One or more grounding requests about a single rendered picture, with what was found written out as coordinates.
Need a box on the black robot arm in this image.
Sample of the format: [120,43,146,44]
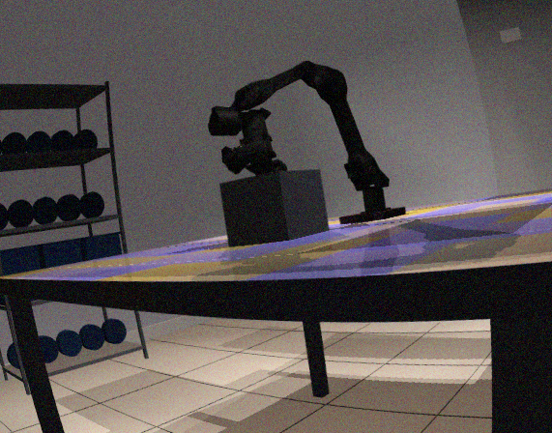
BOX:
[208,61,391,214]

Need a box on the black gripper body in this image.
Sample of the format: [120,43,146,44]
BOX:
[235,129,288,170]

